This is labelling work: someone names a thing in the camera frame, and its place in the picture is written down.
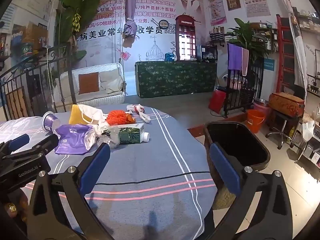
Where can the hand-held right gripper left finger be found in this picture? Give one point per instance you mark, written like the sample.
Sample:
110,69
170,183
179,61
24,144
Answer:
96,165

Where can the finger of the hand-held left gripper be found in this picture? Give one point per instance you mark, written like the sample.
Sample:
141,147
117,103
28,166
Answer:
16,142
45,142

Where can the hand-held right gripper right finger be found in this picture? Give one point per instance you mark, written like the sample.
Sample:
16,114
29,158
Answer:
225,167

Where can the orange fluffy duster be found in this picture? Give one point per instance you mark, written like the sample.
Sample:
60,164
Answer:
116,117

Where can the person's left hand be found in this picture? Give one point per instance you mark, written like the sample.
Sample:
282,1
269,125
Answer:
13,207

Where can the purple plastic pouch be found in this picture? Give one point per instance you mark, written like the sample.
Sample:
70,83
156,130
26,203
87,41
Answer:
72,140

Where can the clear plastic wrap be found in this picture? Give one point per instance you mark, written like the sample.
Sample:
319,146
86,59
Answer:
110,135

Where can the green carton box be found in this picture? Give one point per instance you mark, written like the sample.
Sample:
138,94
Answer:
130,133

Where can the white face mask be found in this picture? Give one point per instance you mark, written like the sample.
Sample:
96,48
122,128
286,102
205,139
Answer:
92,113

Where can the orange bucket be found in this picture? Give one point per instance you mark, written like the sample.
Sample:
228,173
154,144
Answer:
255,122

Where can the orange crumpled wrapper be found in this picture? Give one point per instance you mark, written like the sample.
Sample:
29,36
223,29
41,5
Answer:
130,118

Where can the chrome stool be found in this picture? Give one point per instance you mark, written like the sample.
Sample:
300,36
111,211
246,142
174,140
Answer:
280,130

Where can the red bag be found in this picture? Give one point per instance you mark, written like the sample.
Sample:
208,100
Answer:
217,101

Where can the black iron fence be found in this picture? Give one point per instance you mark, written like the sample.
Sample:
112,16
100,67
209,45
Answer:
70,80

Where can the white swing sofa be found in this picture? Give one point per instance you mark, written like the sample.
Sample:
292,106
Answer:
110,98

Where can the pink basin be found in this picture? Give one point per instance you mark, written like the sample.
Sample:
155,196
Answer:
264,110

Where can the white and red wrapper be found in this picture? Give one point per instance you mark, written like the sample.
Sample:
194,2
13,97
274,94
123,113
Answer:
137,108

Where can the orange cushion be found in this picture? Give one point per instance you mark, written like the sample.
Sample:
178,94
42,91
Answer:
88,83

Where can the beige cushion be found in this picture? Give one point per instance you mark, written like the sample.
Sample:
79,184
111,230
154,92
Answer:
110,80

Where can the orange printed box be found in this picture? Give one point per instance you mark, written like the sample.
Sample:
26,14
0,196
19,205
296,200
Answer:
285,103

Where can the blue water barrel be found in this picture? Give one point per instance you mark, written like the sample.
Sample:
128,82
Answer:
27,52

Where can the black metal rack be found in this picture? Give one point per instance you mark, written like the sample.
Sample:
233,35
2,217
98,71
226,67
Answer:
255,80

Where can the green floral cabinet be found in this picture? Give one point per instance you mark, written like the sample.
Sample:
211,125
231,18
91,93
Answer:
175,80

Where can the pink towel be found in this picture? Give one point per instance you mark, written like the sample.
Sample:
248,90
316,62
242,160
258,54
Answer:
245,62

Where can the cardboard box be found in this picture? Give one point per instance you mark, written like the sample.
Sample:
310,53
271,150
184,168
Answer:
35,35

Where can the purple towel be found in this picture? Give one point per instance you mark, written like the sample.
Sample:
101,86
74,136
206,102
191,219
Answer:
234,57

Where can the black display box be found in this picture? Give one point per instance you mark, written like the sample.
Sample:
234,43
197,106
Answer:
208,53

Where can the blue bag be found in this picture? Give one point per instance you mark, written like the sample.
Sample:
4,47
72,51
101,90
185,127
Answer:
170,57

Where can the red ladder shelf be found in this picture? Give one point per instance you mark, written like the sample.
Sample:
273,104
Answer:
280,55

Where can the green potted plant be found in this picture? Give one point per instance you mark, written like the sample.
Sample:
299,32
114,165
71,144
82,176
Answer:
247,37

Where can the red telephone booth cabinet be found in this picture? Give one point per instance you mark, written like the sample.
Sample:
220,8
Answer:
178,42

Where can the white banner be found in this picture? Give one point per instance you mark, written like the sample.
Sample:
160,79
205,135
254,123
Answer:
298,55

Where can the banana plant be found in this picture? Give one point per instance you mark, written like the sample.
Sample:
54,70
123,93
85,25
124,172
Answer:
82,0

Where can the blue wall sign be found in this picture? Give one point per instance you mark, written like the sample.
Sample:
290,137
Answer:
269,64

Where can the wall shelf with bottles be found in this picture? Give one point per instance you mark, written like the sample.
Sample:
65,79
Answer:
220,36

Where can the portrait wall poster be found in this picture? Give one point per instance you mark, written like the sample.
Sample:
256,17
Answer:
216,2

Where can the large wall poster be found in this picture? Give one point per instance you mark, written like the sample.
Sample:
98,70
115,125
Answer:
155,5

